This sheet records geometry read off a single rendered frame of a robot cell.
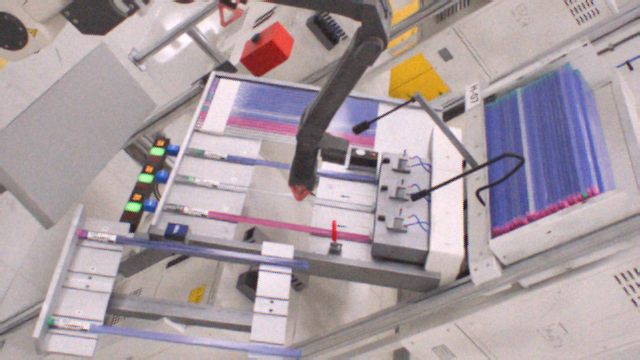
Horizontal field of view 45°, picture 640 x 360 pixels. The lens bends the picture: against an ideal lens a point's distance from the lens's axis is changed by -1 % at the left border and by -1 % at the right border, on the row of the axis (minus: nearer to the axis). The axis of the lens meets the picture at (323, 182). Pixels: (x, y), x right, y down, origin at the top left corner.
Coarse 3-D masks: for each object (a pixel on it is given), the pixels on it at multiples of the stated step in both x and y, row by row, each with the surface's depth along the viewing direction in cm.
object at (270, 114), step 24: (216, 96) 229; (240, 96) 230; (264, 96) 231; (288, 96) 232; (312, 96) 234; (216, 120) 221; (240, 120) 222; (264, 120) 223; (288, 120) 224; (336, 120) 226; (360, 120) 227; (288, 144) 217; (360, 144) 219
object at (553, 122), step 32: (512, 96) 209; (544, 96) 200; (576, 96) 192; (512, 128) 200; (544, 128) 191; (576, 128) 183; (512, 160) 191; (544, 160) 183; (576, 160) 176; (608, 160) 186; (512, 192) 183; (544, 192) 176; (576, 192) 169; (512, 224) 176
